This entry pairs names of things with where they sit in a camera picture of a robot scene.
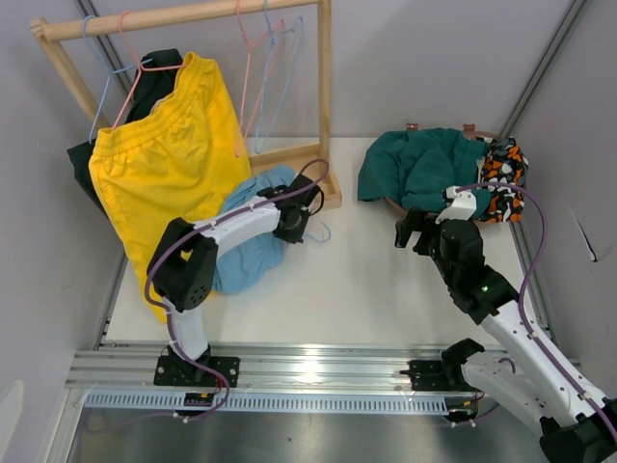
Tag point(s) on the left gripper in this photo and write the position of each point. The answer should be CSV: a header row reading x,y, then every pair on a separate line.
x,y
297,236

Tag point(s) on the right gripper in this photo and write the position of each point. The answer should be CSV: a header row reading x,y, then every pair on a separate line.
x,y
416,220

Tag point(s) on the dark green shorts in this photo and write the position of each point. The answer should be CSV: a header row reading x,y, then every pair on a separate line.
x,y
413,168

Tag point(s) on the light blue shorts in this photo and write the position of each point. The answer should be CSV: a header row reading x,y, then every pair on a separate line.
x,y
244,265

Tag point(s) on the camouflage patterned shorts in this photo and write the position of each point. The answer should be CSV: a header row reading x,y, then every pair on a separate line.
x,y
505,165

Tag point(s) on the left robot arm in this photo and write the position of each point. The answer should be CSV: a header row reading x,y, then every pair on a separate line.
x,y
192,258

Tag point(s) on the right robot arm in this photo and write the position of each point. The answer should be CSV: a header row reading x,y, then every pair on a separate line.
x,y
573,420

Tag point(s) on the yellow shorts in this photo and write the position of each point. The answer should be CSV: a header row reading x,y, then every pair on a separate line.
x,y
181,160

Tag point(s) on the black shorts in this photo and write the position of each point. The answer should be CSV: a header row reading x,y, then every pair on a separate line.
x,y
152,87

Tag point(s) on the wooden clothes rack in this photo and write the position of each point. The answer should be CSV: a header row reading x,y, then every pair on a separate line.
x,y
50,37

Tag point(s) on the pink translucent plastic basin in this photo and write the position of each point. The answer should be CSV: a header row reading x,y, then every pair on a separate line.
x,y
470,132

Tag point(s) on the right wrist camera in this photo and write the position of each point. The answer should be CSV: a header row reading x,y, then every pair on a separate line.
x,y
459,205

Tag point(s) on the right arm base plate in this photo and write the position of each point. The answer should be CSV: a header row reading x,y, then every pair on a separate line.
x,y
429,376

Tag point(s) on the slotted cable duct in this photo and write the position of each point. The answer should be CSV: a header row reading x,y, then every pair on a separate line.
x,y
424,405

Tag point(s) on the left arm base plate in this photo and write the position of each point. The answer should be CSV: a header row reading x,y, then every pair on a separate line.
x,y
172,371

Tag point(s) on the aluminium mounting rail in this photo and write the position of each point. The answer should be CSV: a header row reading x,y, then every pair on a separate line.
x,y
275,368

